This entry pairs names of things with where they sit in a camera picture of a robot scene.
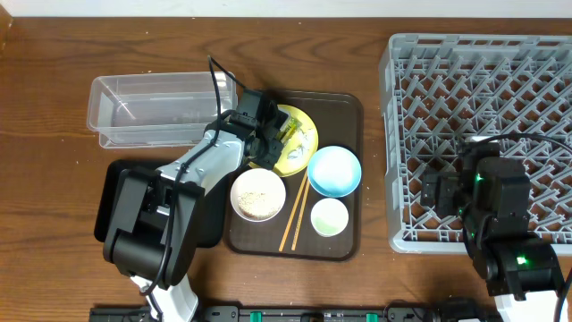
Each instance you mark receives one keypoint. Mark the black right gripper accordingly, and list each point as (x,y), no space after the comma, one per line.
(447,184)

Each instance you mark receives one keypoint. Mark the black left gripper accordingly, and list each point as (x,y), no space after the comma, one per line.
(272,160)

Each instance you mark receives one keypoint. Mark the green snack wrapper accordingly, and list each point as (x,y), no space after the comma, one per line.
(287,130)

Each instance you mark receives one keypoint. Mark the yellow round plate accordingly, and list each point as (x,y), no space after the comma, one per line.
(284,167)

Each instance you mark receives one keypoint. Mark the clear plastic wrap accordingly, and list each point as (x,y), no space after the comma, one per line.
(306,139)

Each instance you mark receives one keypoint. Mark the wooden chopstick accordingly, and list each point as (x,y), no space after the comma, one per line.
(293,210)
(301,215)

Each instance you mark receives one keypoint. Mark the white rice bowl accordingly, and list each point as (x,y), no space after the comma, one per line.
(259,180)

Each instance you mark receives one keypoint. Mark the light blue bowl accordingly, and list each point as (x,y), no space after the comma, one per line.
(334,171)

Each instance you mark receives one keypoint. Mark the small white green cup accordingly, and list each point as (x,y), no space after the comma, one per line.
(329,217)

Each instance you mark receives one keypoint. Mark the pile of rice grains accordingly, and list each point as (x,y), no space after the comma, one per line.
(255,205)

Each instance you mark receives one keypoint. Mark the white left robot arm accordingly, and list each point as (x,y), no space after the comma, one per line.
(151,236)

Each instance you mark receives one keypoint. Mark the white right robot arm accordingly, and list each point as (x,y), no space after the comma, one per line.
(490,196)

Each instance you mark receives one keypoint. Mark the grey plastic dishwasher rack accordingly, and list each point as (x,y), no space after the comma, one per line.
(440,90)

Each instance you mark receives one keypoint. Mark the clear plastic waste bin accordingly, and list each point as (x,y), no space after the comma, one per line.
(156,109)

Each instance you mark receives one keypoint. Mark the black plastic waste tray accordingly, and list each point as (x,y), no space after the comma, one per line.
(211,228)

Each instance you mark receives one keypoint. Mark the dark brown serving tray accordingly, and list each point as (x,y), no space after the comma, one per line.
(339,122)

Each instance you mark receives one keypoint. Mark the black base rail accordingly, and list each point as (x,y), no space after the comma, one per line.
(395,314)

